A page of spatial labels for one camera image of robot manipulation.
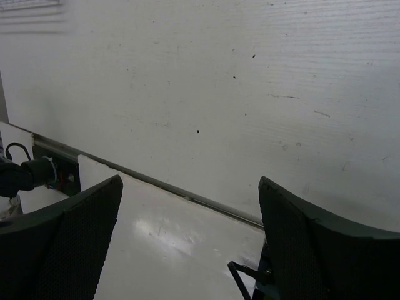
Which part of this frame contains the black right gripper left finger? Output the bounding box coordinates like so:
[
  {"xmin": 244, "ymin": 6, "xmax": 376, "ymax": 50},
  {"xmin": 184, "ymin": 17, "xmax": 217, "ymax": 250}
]
[{"xmin": 1, "ymin": 175, "xmax": 123, "ymax": 299}]

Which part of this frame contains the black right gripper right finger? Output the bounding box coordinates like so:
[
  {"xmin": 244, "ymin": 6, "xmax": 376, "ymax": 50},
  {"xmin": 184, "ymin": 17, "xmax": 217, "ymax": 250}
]
[{"xmin": 258, "ymin": 176, "xmax": 399, "ymax": 299}]

